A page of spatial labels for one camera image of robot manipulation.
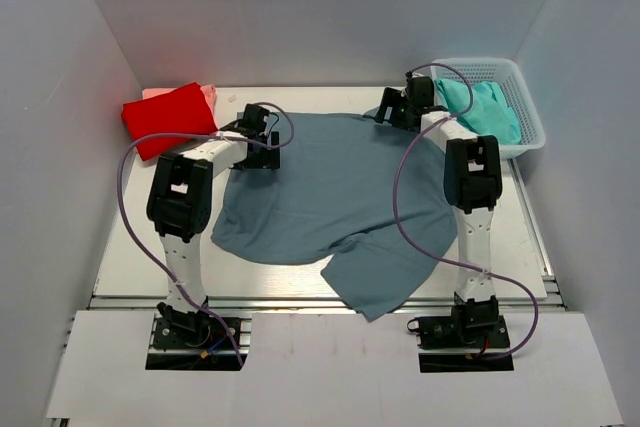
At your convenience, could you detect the folded red t-shirt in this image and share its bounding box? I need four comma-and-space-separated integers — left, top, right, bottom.
121, 88, 218, 140

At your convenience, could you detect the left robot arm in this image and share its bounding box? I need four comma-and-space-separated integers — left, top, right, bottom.
146, 103, 280, 346

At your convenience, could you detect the grey-blue t-shirt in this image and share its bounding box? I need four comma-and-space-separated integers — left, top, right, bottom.
211, 113, 457, 320

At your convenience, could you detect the folded pink t-shirt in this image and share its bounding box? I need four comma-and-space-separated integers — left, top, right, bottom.
142, 82, 217, 114

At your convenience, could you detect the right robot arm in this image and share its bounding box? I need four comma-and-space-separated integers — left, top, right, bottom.
374, 72, 503, 313

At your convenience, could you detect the aluminium table rail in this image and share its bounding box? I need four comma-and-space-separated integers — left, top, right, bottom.
90, 160, 563, 311

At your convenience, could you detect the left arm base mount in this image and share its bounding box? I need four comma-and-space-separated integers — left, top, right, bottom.
145, 302, 249, 372

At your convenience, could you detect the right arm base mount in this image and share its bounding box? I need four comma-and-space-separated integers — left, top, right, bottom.
406, 296, 514, 374

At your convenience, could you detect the teal t-shirt in basket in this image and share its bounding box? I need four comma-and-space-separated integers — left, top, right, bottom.
434, 78, 522, 145

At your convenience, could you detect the white plastic basket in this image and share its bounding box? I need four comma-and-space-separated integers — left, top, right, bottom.
435, 57, 546, 159

